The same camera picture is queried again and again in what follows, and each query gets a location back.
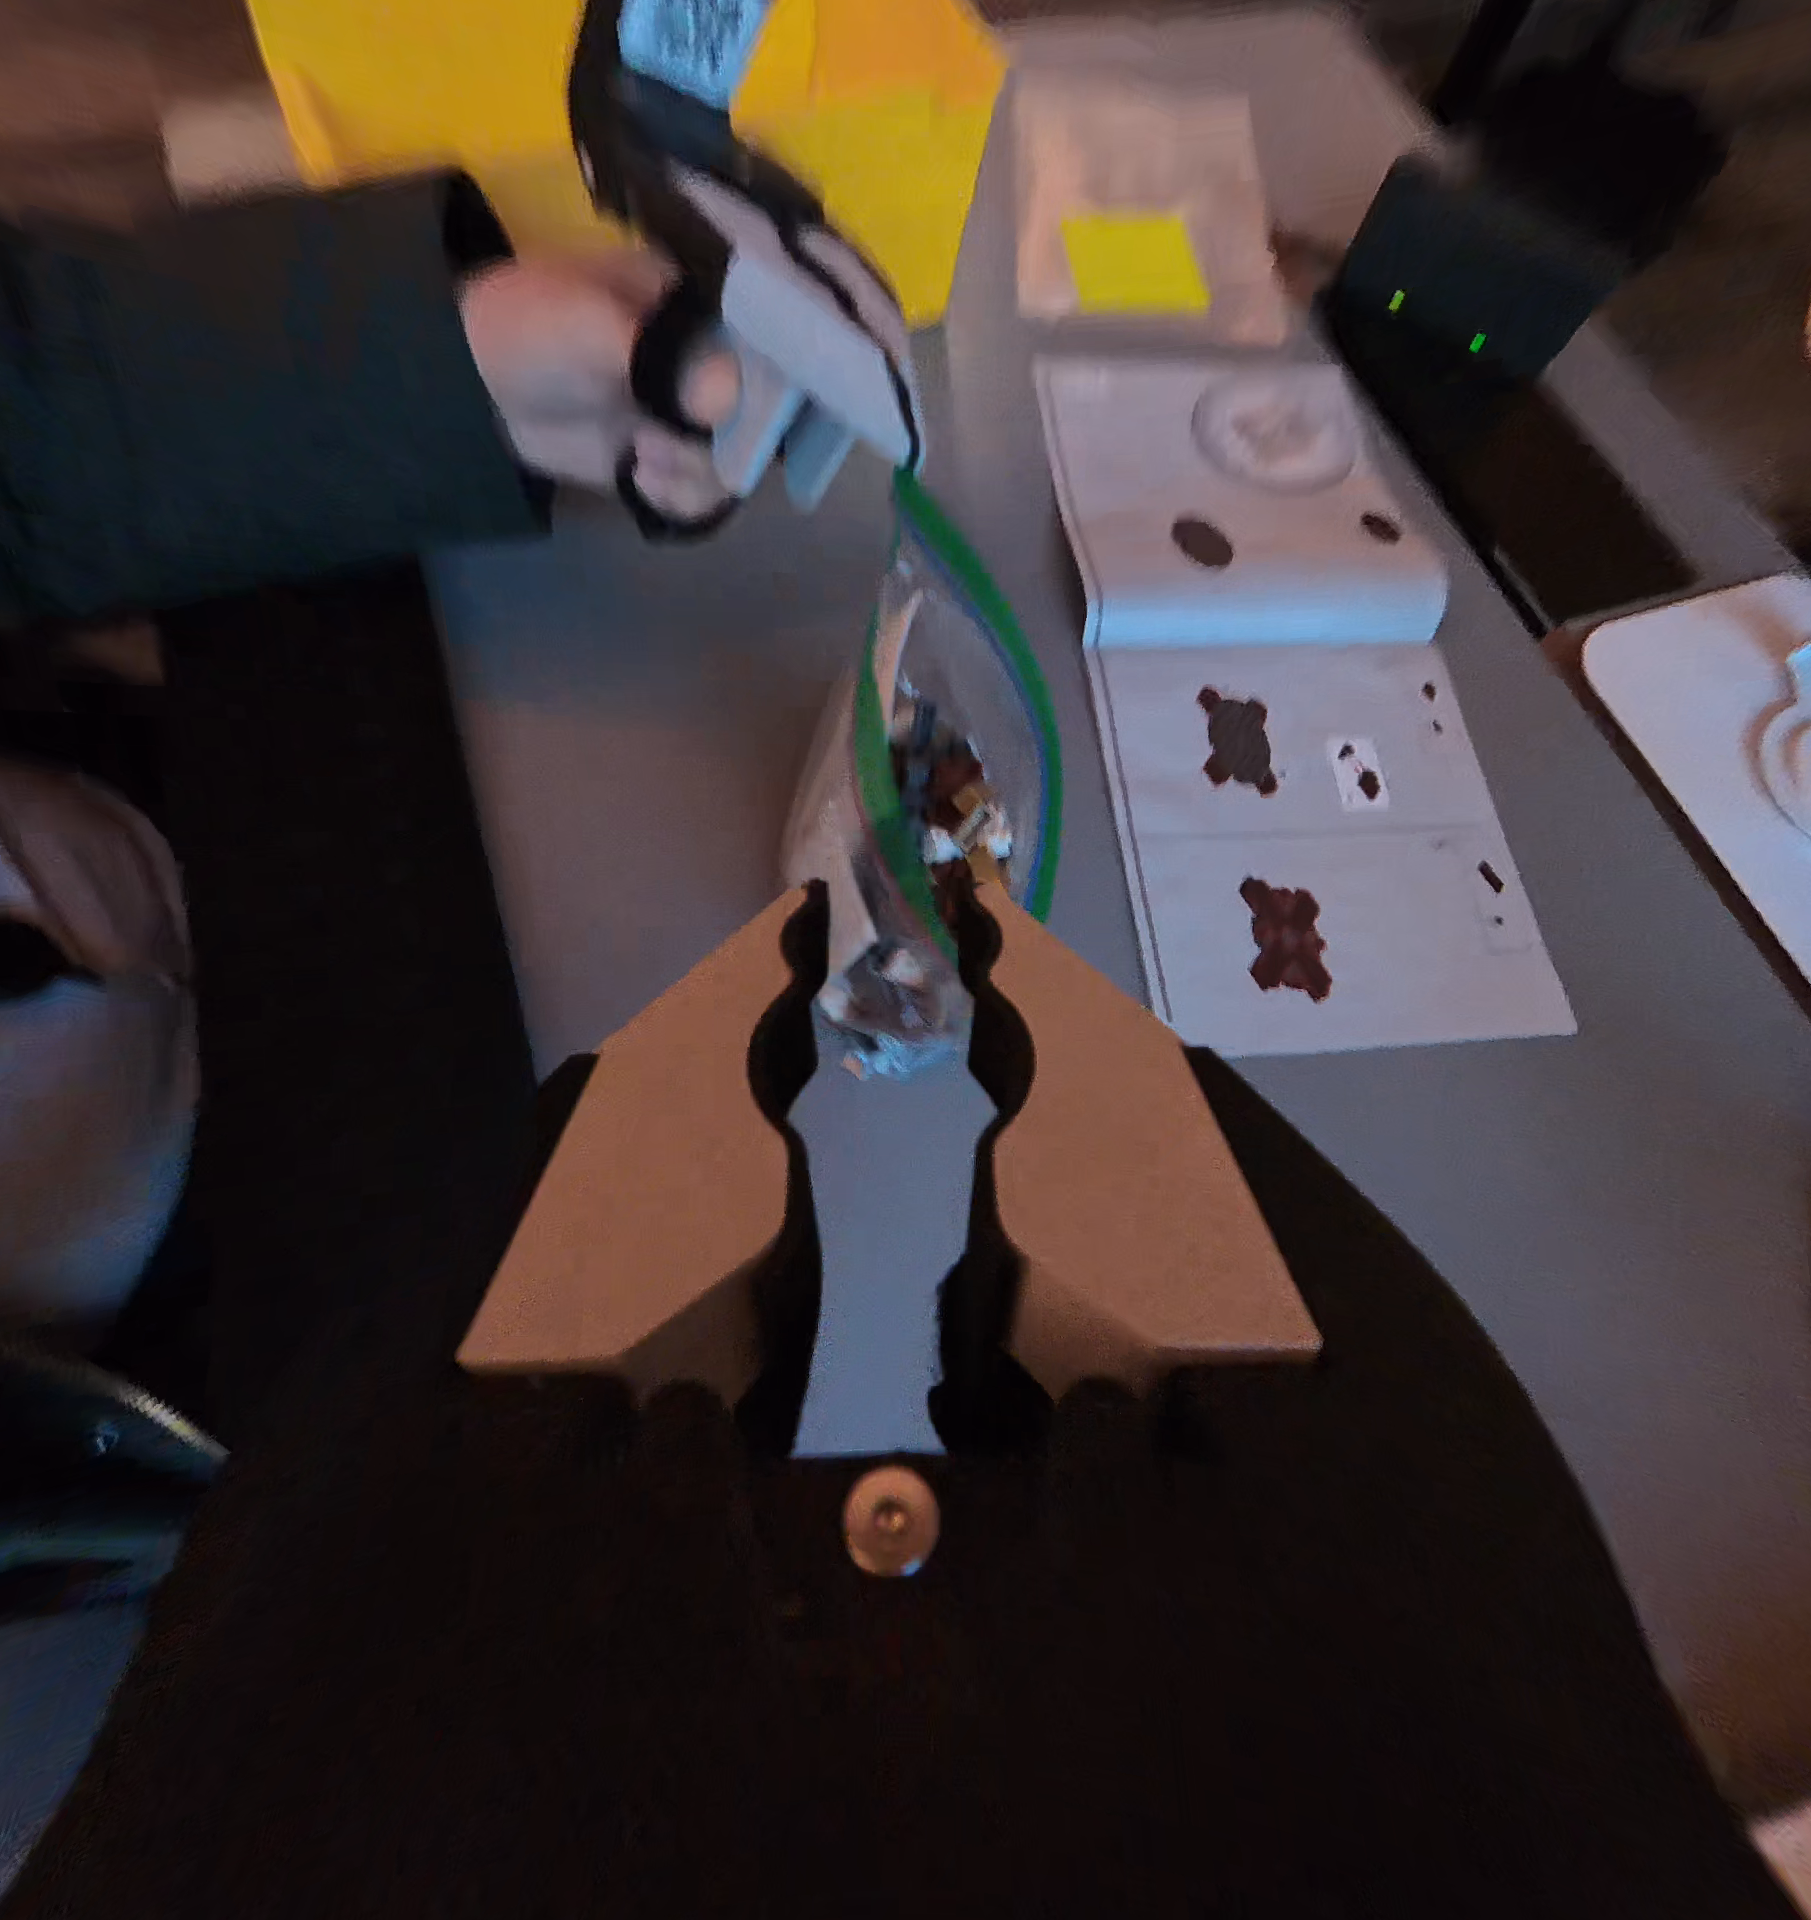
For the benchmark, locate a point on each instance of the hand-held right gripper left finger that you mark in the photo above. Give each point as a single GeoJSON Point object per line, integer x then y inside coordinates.
{"type": "Point", "coordinates": [649, 1200]}

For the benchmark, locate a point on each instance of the person's light grey clothing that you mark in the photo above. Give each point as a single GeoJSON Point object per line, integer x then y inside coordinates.
{"type": "Point", "coordinates": [64, 1171]}

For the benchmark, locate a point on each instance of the yellow sticky note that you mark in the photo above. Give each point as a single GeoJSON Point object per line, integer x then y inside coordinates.
{"type": "Point", "coordinates": [1139, 265]}

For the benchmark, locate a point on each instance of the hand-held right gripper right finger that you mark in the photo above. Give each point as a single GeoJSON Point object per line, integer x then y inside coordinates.
{"type": "Point", "coordinates": [1143, 1200]}

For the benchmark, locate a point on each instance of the white document stand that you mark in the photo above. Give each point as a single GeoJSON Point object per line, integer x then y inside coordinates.
{"type": "Point", "coordinates": [1685, 723]}

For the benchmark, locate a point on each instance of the black box with green lights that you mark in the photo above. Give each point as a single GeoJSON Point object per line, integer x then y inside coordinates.
{"type": "Point", "coordinates": [1476, 286]}

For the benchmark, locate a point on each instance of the pile of small toy bricks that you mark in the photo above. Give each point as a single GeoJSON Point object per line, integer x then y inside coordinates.
{"type": "Point", "coordinates": [941, 796]}

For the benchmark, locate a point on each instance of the open instruction booklet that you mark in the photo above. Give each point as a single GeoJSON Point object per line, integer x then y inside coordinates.
{"type": "Point", "coordinates": [1386, 962]}

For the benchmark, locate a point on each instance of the person's left hand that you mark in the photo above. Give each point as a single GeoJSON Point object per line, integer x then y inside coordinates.
{"type": "Point", "coordinates": [560, 362]}

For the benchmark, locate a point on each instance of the clear zip bag green seal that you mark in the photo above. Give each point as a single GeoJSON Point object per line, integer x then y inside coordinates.
{"type": "Point", "coordinates": [844, 811]}

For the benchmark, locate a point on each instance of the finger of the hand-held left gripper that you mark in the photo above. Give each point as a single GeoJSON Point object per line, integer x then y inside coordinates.
{"type": "Point", "coordinates": [816, 330]}

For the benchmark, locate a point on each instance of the yellow plastic bin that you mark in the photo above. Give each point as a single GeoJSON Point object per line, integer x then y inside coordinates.
{"type": "Point", "coordinates": [394, 90]}

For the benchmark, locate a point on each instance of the clear plastic sleeve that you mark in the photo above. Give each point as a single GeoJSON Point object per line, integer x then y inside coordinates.
{"type": "Point", "coordinates": [1143, 136]}

